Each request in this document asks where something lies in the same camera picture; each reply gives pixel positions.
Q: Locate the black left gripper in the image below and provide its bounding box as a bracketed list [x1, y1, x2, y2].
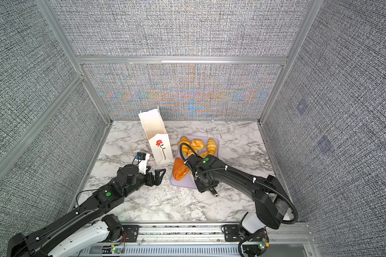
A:
[125, 165, 167, 199]

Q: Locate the white paper bag with rose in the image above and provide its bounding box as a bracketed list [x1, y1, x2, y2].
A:
[138, 108, 174, 167]

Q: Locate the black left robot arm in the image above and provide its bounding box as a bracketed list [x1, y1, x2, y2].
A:
[6, 164, 166, 257]

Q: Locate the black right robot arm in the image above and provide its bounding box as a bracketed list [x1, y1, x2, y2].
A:
[181, 152, 299, 257]

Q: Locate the lilac plastic tray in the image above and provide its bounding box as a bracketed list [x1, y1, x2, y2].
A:
[170, 135, 219, 190]

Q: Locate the brown triangular pastry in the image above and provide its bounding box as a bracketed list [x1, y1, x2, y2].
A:
[173, 157, 190, 181]

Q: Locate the croissant top right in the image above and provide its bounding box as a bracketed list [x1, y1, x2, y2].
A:
[207, 138, 218, 155]

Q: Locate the croissant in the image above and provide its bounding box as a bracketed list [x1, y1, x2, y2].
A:
[207, 138, 218, 155]
[179, 136, 191, 157]

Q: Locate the twisted bun top middle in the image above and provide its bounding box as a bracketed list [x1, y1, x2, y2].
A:
[190, 139, 205, 151]

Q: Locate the croissant top left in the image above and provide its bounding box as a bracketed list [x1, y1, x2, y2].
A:
[179, 136, 191, 157]

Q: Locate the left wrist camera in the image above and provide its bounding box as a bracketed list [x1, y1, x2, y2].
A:
[136, 152, 150, 175]

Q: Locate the ring shaped bread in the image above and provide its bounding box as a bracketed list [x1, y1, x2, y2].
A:
[200, 151, 214, 158]

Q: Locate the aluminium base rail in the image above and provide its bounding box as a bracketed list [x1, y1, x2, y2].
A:
[41, 221, 319, 257]

